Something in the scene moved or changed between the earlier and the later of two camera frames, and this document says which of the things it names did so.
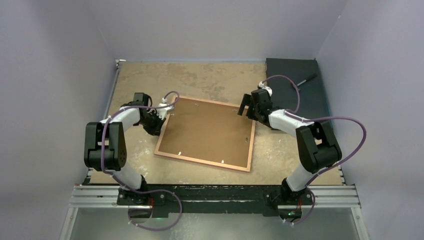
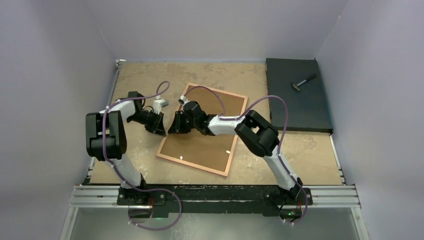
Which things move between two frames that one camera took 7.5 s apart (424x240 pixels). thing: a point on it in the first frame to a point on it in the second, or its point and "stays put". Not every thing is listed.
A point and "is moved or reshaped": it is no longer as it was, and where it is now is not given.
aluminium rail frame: (334, 195) stays put
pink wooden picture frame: (214, 163) to (212, 153)
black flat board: (313, 101) stays put
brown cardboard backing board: (208, 131) is moved or reshaped
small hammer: (307, 79) stays put
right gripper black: (247, 98) to (177, 127)
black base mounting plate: (268, 199) stays put
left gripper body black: (152, 122) stays put
